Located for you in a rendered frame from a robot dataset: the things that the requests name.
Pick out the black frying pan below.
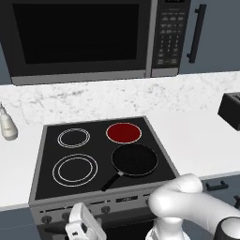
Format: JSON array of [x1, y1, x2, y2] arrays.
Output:
[[100, 142, 159, 192]]

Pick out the grey-blue base cupboard front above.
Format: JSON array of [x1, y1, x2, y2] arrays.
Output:
[[0, 206, 36, 240]]

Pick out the grey-blue drawer front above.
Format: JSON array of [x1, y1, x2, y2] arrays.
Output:
[[200, 173, 240, 219]]

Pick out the black and silver stove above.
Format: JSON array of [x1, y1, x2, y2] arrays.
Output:
[[28, 115, 181, 240]]

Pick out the black microwave door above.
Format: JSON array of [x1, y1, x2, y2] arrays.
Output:
[[0, 0, 158, 86]]

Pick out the grey-blue wall cupboard door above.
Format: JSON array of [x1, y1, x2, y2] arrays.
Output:
[[0, 42, 14, 86], [179, 0, 240, 75]]

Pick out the long black cupboard handle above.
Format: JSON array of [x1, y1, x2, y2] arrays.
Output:
[[186, 3, 207, 65]]

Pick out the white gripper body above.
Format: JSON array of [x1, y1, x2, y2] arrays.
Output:
[[67, 202, 108, 240]]

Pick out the red glowing burner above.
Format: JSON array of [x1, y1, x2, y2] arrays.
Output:
[[105, 122, 143, 144]]

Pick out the black oven door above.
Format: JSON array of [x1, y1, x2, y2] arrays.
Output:
[[37, 214, 158, 240]]

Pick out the black toaster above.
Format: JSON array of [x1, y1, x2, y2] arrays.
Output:
[[217, 91, 240, 132]]

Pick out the black and silver microwave oven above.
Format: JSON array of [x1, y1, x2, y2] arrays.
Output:
[[0, 0, 192, 86]]

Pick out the white bottle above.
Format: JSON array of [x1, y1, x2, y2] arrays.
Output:
[[0, 102, 19, 142]]

